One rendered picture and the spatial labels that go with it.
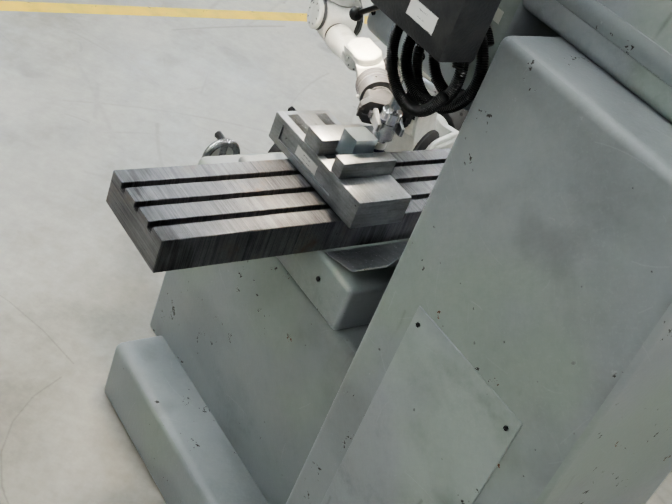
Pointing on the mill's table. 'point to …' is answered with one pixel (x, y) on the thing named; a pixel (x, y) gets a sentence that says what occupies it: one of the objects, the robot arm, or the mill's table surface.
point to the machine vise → (342, 173)
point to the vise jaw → (326, 137)
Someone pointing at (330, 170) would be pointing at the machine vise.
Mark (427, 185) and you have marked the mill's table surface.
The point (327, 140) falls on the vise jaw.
